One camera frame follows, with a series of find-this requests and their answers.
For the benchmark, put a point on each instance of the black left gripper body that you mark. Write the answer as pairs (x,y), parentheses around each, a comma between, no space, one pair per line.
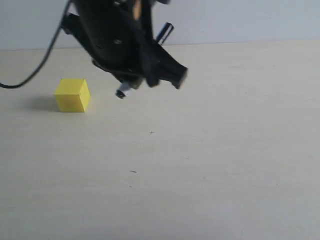
(117,34)

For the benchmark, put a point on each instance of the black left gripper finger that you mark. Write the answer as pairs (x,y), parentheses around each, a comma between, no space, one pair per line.
(158,65)

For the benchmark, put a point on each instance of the black and white marker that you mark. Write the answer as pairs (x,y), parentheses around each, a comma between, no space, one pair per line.
(130,82)

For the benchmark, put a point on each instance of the yellow cube block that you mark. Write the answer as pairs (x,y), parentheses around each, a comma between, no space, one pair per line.
(72,95)

